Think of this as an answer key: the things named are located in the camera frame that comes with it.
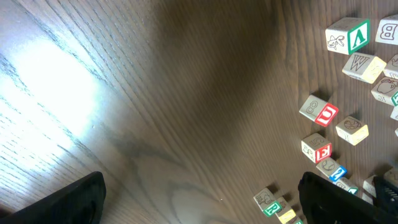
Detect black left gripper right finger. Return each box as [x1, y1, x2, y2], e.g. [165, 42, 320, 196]
[298, 172, 397, 224]

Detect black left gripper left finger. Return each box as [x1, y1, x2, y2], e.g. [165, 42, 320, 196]
[1, 171, 106, 224]

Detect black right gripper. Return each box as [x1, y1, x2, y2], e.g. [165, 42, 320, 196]
[373, 176, 397, 215]

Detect yellow block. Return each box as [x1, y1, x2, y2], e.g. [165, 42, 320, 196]
[336, 116, 369, 146]
[275, 197, 296, 224]
[342, 52, 387, 84]
[375, 14, 398, 45]

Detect green R letter block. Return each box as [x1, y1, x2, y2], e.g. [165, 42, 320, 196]
[253, 188, 282, 217]

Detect green 4 number block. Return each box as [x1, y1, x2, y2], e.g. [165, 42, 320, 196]
[333, 177, 358, 195]

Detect blue question mark block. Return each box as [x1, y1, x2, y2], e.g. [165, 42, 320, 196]
[316, 157, 347, 182]

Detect red E letter block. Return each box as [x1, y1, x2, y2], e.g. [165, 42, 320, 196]
[301, 133, 332, 164]

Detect blue P letter block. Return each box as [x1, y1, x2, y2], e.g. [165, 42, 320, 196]
[390, 106, 398, 121]

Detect red U letter block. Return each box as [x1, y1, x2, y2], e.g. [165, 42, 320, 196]
[299, 95, 339, 127]

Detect green N letter block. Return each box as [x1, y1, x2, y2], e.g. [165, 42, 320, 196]
[371, 77, 397, 106]

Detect green V letter block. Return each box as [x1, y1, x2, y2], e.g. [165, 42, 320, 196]
[325, 17, 370, 55]

